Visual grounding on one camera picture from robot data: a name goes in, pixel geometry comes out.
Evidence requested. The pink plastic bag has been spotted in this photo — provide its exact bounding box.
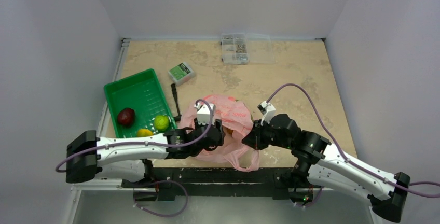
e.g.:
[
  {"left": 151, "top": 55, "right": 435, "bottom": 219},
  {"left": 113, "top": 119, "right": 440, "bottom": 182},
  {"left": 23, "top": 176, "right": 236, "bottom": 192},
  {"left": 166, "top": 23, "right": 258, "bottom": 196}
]
[{"left": 196, "top": 94, "right": 260, "bottom": 172}]

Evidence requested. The yellow green fake fruit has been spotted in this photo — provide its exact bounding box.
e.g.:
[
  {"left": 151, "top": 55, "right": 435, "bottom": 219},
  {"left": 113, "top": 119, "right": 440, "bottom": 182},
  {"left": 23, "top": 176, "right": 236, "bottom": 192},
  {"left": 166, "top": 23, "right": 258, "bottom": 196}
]
[{"left": 153, "top": 115, "right": 170, "bottom": 132}]

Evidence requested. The yellow fake lemon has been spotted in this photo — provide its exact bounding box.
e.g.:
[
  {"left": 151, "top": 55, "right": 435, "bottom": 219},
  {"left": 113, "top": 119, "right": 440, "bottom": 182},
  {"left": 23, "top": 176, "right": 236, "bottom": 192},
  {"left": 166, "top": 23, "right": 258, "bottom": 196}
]
[{"left": 136, "top": 129, "right": 154, "bottom": 137}]

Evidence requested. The red fake apple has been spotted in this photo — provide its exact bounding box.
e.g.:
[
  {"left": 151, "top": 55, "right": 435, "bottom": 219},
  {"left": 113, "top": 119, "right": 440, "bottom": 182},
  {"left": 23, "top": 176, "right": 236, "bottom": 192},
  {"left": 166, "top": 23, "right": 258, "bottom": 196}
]
[{"left": 117, "top": 107, "right": 135, "bottom": 127}]

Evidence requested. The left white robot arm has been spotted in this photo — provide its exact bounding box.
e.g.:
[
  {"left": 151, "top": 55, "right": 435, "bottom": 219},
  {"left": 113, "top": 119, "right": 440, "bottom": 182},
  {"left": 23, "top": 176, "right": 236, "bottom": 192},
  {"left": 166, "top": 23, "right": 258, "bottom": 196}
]
[{"left": 61, "top": 119, "right": 225, "bottom": 187}]

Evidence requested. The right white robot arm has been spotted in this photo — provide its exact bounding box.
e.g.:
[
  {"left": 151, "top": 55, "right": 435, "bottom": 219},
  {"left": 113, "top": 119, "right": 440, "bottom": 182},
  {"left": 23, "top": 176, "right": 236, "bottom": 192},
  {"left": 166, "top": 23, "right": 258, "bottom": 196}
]
[{"left": 242, "top": 114, "right": 410, "bottom": 223}]

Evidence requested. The green labelled small box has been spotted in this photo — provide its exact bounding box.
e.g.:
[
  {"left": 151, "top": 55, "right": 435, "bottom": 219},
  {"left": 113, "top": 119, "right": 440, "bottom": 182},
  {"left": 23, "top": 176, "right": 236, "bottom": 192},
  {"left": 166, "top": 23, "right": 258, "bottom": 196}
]
[{"left": 168, "top": 62, "right": 196, "bottom": 86}]

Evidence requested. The green plastic tray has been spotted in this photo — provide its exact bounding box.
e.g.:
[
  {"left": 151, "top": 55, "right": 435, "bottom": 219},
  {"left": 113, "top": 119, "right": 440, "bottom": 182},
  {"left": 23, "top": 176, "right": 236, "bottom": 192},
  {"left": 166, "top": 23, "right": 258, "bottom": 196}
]
[{"left": 104, "top": 69, "right": 177, "bottom": 138}]

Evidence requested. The clear screw organizer box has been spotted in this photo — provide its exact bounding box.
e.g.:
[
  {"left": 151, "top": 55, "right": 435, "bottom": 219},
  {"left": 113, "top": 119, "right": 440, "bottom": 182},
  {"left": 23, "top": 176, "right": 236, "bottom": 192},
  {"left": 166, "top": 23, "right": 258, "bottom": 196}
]
[{"left": 220, "top": 33, "right": 276, "bottom": 65}]

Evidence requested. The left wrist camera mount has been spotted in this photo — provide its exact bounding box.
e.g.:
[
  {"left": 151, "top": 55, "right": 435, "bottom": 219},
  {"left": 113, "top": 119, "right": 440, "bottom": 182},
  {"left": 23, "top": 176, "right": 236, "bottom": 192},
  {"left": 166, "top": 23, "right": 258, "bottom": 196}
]
[{"left": 194, "top": 102, "right": 216, "bottom": 125}]

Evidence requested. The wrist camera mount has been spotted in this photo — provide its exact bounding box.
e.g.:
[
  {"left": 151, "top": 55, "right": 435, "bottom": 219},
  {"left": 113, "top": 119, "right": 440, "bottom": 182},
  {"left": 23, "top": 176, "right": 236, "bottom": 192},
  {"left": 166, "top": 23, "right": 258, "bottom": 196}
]
[
  {"left": 194, "top": 102, "right": 216, "bottom": 125},
  {"left": 258, "top": 101, "right": 276, "bottom": 125}
]

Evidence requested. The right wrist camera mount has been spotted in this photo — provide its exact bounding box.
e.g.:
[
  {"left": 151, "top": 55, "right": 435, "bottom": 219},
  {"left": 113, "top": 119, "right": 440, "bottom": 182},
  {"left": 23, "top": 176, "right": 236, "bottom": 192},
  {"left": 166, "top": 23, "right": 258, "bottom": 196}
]
[{"left": 258, "top": 101, "right": 276, "bottom": 125}]

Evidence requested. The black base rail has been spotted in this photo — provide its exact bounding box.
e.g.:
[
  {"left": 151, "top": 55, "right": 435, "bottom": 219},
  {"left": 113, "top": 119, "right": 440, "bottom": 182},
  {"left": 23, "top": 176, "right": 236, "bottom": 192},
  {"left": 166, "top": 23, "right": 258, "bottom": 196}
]
[{"left": 121, "top": 167, "right": 318, "bottom": 204}]

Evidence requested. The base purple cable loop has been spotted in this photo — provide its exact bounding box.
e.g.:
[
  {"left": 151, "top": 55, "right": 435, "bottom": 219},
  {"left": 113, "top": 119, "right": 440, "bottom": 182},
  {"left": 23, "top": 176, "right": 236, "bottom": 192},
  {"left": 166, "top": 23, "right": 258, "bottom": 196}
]
[{"left": 133, "top": 175, "right": 192, "bottom": 217}]

